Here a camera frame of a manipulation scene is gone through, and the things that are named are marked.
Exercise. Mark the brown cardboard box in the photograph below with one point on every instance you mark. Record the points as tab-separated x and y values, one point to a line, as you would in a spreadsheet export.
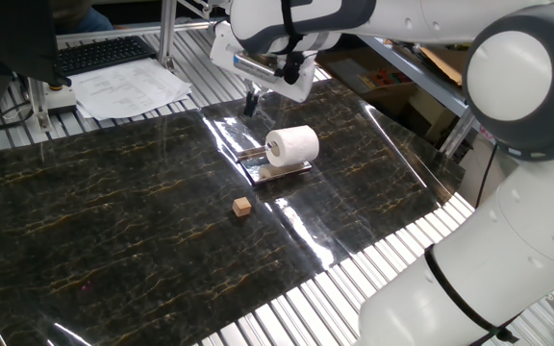
392	91

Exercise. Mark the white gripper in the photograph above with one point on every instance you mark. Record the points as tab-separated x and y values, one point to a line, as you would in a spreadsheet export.
301	89

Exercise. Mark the white toilet paper roll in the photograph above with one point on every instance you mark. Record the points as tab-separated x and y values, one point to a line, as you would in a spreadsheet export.
296	144

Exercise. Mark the aluminium frame bar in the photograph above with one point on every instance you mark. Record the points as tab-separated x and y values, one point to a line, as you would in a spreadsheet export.
128	30

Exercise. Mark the black computer monitor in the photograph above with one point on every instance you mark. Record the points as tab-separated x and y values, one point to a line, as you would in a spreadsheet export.
12	38

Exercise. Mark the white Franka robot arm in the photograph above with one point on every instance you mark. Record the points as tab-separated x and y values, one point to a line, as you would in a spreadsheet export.
498	269

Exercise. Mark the black marble pattern mat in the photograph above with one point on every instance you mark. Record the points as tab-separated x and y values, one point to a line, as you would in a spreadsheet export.
113	216

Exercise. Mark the black computer keyboard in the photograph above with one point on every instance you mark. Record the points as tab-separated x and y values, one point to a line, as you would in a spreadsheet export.
104	53

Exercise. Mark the aluminium stand with white base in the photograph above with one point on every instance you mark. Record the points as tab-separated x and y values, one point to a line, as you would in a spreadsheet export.
58	98

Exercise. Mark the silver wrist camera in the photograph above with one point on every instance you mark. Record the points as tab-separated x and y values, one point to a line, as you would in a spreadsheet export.
255	66

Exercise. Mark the chrome paper roll holder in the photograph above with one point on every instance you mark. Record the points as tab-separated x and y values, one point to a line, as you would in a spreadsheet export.
277	174

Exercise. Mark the grey metal table frame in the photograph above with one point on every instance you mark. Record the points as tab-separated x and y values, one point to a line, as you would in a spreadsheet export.
426	77

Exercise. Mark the aluminium frame post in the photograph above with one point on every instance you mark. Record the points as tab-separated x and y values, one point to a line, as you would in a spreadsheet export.
166	33

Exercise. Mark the person in blue jeans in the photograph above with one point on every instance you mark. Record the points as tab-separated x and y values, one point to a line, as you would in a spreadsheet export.
84	19

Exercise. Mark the small wooden cube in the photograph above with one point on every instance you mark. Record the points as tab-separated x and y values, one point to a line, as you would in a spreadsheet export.
242	207

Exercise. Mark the stack of printed papers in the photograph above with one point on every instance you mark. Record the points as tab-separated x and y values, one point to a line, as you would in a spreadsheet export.
128	89

